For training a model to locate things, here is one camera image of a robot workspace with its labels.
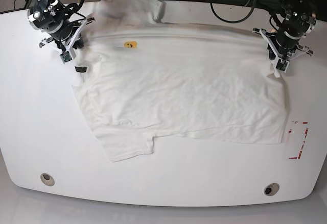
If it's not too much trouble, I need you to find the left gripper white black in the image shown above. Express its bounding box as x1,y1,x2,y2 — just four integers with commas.
252,28,313,71

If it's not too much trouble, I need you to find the red tape rectangle marking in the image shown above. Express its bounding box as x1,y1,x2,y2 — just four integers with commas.
286,121,309,160

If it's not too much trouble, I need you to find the left table cable grommet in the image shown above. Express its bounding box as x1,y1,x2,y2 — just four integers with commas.
40,173,55,187

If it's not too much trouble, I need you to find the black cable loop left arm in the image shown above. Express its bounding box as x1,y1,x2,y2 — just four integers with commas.
209,0,258,24

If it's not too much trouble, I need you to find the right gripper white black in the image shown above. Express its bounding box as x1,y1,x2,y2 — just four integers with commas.
39,17,95,59

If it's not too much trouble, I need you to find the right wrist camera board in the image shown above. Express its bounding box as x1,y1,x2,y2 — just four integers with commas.
60,51,72,64

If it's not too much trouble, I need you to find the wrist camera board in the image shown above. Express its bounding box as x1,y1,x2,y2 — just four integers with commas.
60,51,72,64
276,59,289,72

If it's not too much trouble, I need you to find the white T-shirt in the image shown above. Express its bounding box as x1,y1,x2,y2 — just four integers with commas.
73,0,287,162

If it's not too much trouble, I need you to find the table cable grommet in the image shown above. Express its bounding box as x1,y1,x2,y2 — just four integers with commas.
40,173,55,187
264,183,279,196

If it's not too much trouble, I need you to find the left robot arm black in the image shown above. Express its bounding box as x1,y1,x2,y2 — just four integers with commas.
252,0,318,78

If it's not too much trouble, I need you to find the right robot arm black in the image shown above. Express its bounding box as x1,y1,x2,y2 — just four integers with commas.
28,0,95,63

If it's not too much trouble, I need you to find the right table cable grommet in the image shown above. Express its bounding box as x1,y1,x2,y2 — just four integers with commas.
264,183,279,196

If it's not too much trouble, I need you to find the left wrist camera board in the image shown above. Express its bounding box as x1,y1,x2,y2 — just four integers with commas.
276,59,289,72

